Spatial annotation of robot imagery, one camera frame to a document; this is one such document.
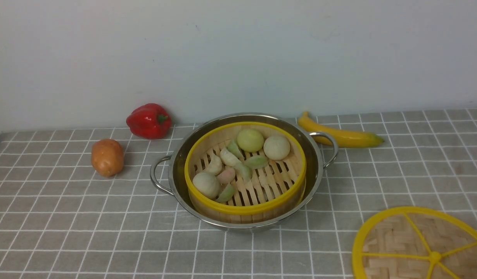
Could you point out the yellow bamboo steamer basket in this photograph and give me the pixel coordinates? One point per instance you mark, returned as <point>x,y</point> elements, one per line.
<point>255,195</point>

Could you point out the yellow bamboo steamer lid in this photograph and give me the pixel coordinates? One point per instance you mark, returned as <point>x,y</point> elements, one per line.
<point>414,243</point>

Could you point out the stainless steel pot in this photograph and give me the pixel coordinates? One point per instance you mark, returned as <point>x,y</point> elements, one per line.
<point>167,173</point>

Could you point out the green dumpling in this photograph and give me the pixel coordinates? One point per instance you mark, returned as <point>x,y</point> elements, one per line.
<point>257,162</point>

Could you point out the pink dumpling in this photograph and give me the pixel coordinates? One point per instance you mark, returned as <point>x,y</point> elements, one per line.
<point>226,176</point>

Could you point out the white bun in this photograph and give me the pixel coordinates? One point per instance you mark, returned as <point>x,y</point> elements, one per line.
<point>276,147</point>
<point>207,184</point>

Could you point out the white bun near front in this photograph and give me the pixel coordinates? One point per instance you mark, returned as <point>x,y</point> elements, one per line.
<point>207,184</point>

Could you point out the red bell pepper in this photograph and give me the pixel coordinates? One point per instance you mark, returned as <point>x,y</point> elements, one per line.
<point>150,121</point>

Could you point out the yellow banana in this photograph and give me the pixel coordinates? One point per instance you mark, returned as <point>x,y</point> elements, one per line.
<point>344,138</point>

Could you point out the brown potato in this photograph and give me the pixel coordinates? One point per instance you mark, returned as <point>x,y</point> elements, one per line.
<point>107,157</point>

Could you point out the grey checked tablecloth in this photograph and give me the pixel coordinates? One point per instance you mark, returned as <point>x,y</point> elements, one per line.
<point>60,219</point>

